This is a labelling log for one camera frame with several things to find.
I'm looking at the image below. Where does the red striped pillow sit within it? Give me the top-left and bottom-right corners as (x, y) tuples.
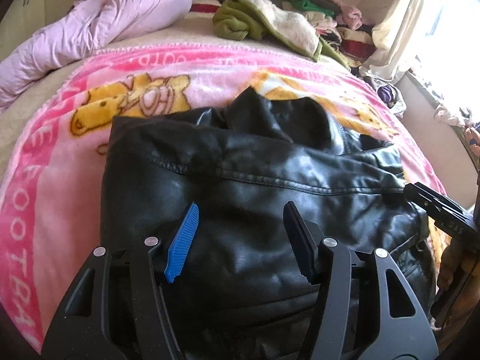
(190, 0), (221, 14)

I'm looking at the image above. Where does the beige bed sheet mattress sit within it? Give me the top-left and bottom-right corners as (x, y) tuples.
(0, 12), (286, 174)

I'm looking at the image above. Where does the cream wardrobe with handles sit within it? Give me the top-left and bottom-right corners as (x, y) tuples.
(1, 0), (46, 46)

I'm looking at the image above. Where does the pile of folded clothes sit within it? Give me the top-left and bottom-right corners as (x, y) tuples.
(281, 0), (377, 70)

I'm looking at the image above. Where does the lilac quilted duvet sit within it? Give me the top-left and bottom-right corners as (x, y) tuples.
(1, 0), (192, 111)

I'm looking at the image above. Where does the black leather jacket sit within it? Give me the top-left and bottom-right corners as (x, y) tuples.
(100, 88), (435, 359)

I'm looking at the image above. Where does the cream window curtain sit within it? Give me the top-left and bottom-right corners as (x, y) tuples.
(360, 0), (446, 83)

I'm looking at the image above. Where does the purple item in bag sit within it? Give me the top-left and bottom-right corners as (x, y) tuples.
(377, 85), (398, 108)

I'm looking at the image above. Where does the pink cartoon bear blanket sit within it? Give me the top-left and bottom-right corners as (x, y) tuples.
(1, 42), (444, 351)

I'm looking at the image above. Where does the green and cream fleece garment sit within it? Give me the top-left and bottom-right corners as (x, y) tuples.
(212, 0), (348, 68)

